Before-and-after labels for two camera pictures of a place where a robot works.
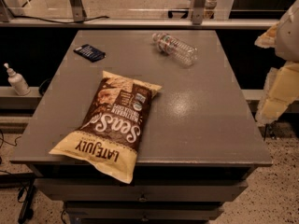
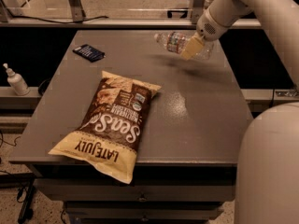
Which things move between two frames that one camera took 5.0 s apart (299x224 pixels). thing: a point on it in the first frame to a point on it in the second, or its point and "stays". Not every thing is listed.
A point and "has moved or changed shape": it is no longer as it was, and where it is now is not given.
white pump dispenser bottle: (18, 82) stays
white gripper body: (288, 39) to (206, 28)
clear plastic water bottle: (184, 53) has moved or changed shape
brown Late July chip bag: (108, 139) stays
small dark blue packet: (90, 52) stays
